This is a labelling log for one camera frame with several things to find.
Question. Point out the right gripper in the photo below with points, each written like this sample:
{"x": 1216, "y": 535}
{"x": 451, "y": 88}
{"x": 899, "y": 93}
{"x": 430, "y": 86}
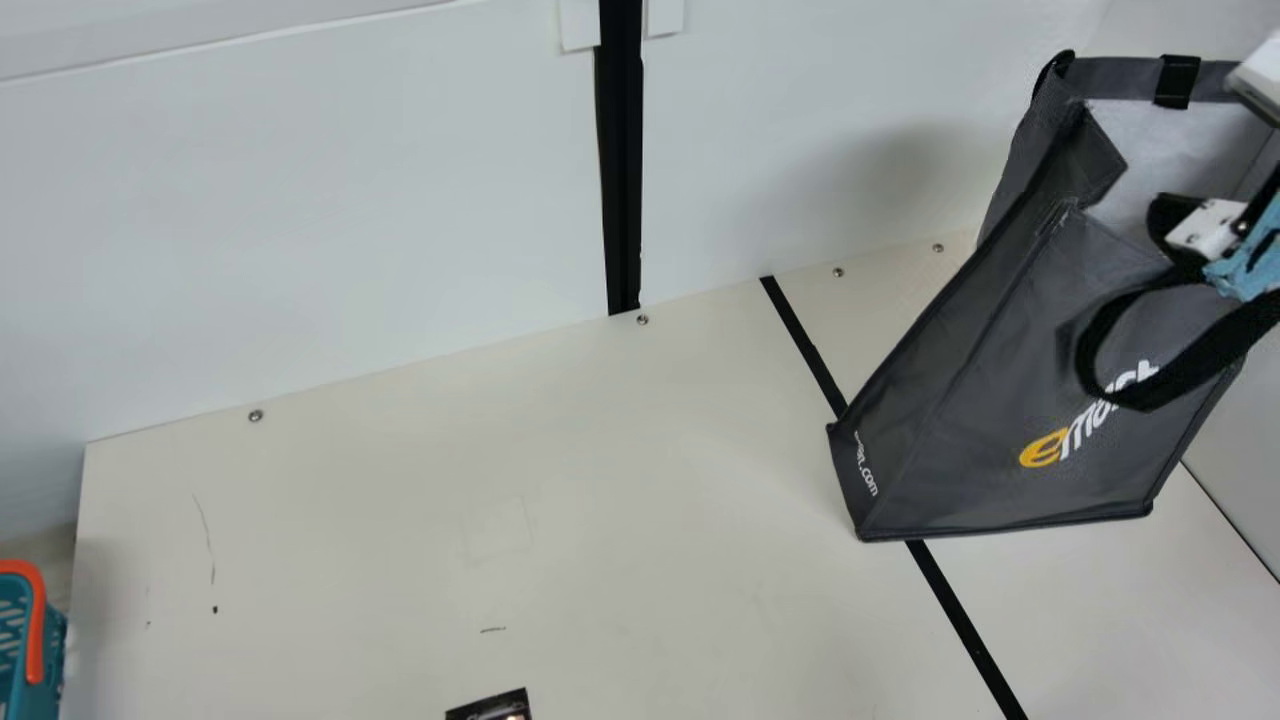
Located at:
{"x": 1255, "y": 262}

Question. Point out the black strip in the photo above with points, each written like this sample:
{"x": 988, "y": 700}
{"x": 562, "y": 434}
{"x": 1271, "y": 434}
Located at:
{"x": 800, "y": 335}

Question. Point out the small square scanner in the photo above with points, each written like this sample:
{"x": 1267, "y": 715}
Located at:
{"x": 490, "y": 708}

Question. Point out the teal shopping basket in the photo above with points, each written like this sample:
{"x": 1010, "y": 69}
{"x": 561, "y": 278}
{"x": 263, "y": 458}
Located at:
{"x": 15, "y": 650}

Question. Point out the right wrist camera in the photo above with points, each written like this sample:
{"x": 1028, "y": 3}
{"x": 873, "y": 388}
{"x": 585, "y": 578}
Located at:
{"x": 1262, "y": 80}

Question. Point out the black post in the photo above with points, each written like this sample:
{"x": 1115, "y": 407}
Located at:
{"x": 620, "y": 150}

